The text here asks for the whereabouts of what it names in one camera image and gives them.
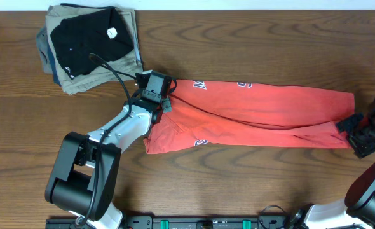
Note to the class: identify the grey folded garment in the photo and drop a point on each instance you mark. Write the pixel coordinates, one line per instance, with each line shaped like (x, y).
(42, 47)

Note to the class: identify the black folded shirt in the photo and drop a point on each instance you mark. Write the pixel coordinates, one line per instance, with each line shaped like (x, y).
(103, 33)

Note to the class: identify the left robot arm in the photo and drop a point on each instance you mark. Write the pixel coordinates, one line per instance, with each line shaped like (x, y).
(84, 175)

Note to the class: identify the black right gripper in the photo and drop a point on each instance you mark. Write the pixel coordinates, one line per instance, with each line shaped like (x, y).
(360, 150)

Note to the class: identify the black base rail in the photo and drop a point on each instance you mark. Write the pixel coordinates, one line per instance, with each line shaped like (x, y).
(147, 222)

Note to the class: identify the red printed t-shirt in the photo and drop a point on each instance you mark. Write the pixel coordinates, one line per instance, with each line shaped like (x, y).
(250, 114)

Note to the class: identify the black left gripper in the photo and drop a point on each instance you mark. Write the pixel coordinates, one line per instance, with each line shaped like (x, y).
(168, 104)

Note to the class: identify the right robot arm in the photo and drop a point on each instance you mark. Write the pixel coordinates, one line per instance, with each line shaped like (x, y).
(357, 210)

